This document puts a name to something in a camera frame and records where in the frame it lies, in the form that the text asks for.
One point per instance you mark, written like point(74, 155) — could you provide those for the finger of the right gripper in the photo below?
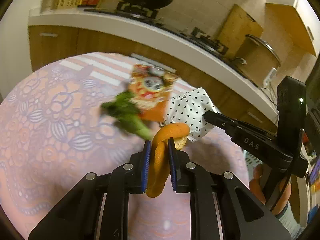
point(238, 130)

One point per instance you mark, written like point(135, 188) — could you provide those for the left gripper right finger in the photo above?
point(221, 206)

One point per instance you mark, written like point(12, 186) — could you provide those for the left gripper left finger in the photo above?
point(97, 206)

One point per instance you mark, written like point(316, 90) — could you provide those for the white heart pattern wrapper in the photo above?
point(189, 108)

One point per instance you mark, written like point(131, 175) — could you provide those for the small bok choy piece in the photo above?
point(126, 113)

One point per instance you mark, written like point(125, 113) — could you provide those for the red panda snack wrapper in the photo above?
point(151, 88)

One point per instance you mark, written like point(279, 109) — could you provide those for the grey right sleeve forearm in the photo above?
point(288, 221)

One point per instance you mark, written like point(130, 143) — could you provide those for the teal plastic trash basket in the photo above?
point(251, 160)

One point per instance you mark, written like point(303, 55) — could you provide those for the wooden kitchen cabinets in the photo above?
point(50, 43)

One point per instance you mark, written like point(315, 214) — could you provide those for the person's right hand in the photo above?
point(255, 188)

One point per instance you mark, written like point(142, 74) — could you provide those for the white power meter plug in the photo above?
point(267, 80)

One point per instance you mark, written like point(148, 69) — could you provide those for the beige rice cooker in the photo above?
point(255, 58)

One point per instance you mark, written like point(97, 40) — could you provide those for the floral pink tablecloth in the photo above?
point(52, 135)

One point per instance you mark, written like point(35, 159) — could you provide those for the wooden cutting board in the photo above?
point(238, 24)

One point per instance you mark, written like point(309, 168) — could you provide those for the white countertop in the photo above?
point(163, 41)

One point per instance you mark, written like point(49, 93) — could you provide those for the black gas stove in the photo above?
point(196, 36)

